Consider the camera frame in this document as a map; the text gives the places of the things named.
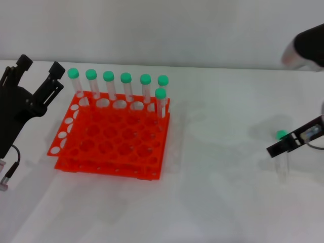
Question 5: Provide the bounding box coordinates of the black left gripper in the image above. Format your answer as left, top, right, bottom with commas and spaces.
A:
0, 54, 66, 159

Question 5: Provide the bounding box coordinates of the green-capped clear test tube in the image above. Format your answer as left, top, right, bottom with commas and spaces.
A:
120, 72, 135, 103
67, 67, 85, 99
157, 75, 170, 113
154, 88, 167, 120
85, 69, 101, 100
140, 73, 152, 104
103, 71, 118, 102
274, 130, 291, 184

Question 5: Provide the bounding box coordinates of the person forearm in black sleeve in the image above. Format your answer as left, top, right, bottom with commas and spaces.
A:
293, 22, 324, 73

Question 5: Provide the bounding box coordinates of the orange plastic test tube rack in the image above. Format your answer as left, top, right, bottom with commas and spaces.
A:
47, 91, 171, 181

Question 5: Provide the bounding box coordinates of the person bare hand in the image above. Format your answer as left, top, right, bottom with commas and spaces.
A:
281, 39, 308, 70

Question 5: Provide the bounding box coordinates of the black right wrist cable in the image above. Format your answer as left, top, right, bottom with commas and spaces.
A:
305, 142, 324, 152

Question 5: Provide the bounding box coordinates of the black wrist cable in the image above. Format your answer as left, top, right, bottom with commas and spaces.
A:
0, 144, 21, 192
305, 142, 324, 152

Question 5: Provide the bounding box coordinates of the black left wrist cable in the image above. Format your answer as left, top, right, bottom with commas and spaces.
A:
0, 144, 21, 192

